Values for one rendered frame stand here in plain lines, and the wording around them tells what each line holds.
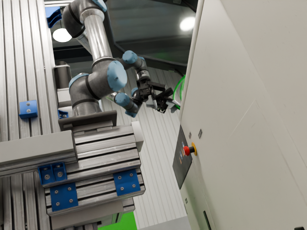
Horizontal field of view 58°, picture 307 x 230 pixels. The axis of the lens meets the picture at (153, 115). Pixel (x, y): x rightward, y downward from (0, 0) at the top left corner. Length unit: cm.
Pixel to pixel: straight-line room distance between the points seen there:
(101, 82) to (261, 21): 77
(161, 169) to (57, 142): 736
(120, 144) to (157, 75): 868
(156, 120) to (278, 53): 836
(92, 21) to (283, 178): 108
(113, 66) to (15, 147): 47
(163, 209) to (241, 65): 760
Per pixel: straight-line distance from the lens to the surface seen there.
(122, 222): 460
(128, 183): 108
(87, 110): 114
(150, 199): 802
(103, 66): 117
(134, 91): 177
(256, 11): 54
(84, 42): 153
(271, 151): 48
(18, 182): 129
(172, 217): 805
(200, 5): 65
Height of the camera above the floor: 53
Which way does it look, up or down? 24 degrees up
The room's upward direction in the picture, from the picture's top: 17 degrees counter-clockwise
